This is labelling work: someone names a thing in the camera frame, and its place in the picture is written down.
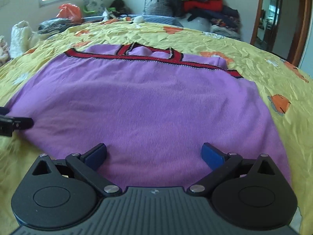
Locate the orange plastic bag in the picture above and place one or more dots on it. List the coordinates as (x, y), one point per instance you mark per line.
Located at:
(71, 12)

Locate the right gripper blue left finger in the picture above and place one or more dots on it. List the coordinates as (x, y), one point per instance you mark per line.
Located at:
(85, 166)

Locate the pile of dark clothes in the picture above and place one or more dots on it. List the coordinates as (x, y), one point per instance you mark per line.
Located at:
(223, 19)

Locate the wooden door frame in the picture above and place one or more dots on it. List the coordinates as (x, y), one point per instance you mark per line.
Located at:
(290, 29)

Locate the blue striped blanket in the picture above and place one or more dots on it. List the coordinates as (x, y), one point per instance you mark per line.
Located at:
(162, 19)

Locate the floral white pillow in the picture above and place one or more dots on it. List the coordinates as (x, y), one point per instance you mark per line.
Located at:
(95, 7)

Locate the purple sweater red collar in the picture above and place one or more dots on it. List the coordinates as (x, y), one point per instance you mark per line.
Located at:
(152, 108)

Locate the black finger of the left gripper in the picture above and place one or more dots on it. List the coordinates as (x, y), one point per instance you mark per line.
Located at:
(9, 124)

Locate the yellow carrot print bedspread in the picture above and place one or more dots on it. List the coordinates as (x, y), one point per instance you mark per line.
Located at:
(283, 87)

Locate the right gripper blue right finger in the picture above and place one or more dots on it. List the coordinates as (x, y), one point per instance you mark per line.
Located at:
(223, 167)

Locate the checkered houndstooth bag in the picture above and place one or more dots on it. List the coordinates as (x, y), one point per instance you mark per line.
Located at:
(158, 7)

